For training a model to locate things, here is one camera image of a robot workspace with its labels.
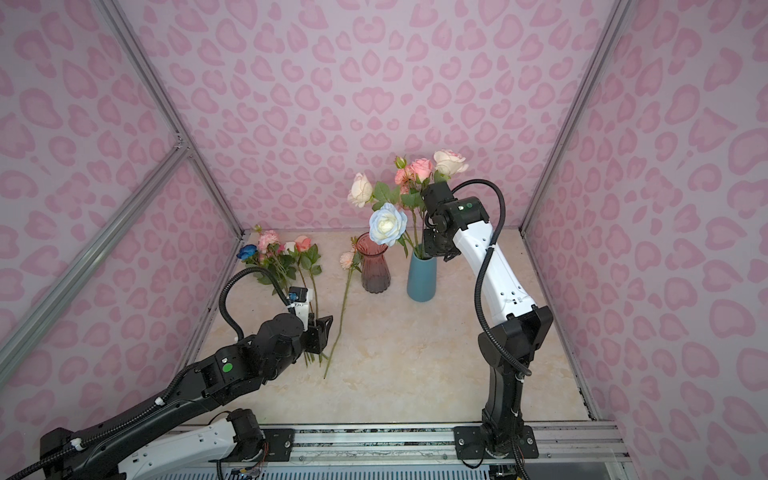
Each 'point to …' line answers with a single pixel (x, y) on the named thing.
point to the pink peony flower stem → (272, 255)
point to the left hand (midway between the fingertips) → (327, 314)
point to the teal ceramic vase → (422, 278)
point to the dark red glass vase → (375, 272)
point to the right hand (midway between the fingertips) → (440, 246)
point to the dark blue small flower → (247, 251)
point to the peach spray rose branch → (349, 261)
